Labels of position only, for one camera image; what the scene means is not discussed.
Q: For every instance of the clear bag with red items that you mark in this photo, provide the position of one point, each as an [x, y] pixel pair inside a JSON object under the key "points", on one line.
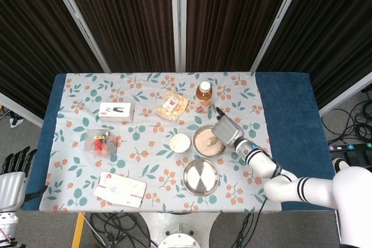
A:
{"points": [[101, 142]]}

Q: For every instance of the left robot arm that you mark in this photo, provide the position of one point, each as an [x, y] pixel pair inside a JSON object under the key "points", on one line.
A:
{"points": [[6, 226]]}

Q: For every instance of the yellow floor tape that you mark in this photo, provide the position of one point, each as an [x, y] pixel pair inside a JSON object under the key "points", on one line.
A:
{"points": [[78, 230]]}

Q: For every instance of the floral tablecloth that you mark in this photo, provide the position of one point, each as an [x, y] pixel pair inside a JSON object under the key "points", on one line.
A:
{"points": [[145, 149]]}

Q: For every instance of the metal bowl with grains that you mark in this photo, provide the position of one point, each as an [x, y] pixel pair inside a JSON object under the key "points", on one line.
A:
{"points": [[207, 143]]}

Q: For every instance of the white cardboard box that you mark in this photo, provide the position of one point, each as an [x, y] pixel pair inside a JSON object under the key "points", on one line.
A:
{"points": [[116, 112]]}

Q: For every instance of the metal spoon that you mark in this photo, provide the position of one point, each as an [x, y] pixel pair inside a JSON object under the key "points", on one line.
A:
{"points": [[211, 141]]}

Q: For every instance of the empty metal plate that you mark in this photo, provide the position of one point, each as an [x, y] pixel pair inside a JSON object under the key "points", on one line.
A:
{"points": [[200, 176]]}

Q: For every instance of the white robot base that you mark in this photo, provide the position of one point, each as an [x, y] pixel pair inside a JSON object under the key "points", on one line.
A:
{"points": [[177, 229]]}

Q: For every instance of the white tissue pack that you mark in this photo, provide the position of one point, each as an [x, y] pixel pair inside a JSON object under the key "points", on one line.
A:
{"points": [[120, 189]]}

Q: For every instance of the orange drink bottle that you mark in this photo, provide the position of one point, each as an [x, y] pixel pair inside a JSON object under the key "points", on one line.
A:
{"points": [[203, 98]]}

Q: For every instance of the snack bag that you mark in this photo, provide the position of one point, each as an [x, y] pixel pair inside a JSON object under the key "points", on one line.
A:
{"points": [[172, 106]]}

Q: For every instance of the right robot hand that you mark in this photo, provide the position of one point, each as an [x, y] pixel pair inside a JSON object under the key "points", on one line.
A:
{"points": [[228, 132]]}

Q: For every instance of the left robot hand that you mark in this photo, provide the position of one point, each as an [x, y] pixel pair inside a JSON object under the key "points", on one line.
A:
{"points": [[10, 185]]}

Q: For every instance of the white paper cup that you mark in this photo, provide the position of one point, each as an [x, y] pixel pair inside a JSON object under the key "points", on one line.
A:
{"points": [[180, 143]]}

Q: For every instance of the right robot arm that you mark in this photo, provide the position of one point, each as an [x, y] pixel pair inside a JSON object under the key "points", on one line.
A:
{"points": [[290, 178]]}

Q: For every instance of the blue table cover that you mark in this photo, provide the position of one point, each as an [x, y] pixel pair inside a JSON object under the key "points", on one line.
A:
{"points": [[293, 120]]}

